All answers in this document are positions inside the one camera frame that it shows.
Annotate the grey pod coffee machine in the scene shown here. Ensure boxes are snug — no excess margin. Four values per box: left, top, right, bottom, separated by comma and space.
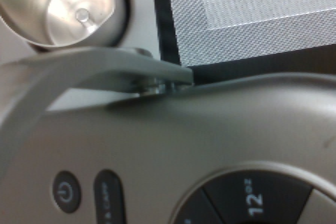
0, 0, 336, 224

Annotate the grey woven placemat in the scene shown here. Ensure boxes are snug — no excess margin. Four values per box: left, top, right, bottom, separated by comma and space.
172, 0, 336, 66

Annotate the steel milk frother jug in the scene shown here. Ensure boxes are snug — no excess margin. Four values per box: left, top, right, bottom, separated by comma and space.
0, 0, 128, 49

